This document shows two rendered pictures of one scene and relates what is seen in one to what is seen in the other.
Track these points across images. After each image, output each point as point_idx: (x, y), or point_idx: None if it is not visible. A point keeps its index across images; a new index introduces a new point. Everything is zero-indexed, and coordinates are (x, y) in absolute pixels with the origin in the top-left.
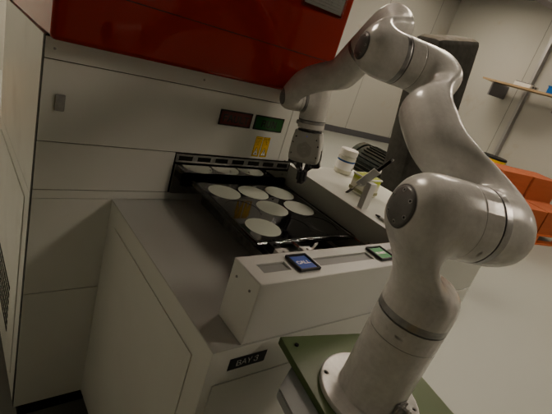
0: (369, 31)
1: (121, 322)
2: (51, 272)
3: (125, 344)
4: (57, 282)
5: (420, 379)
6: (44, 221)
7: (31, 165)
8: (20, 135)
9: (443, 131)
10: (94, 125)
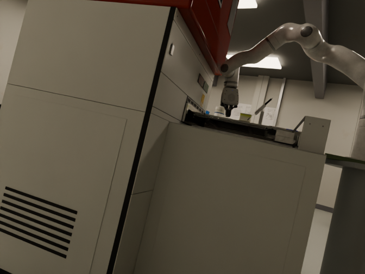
0: (309, 26)
1: (206, 193)
2: (143, 175)
3: (215, 205)
4: (143, 185)
5: None
6: (151, 132)
7: (148, 91)
8: (101, 81)
9: (359, 56)
10: (175, 68)
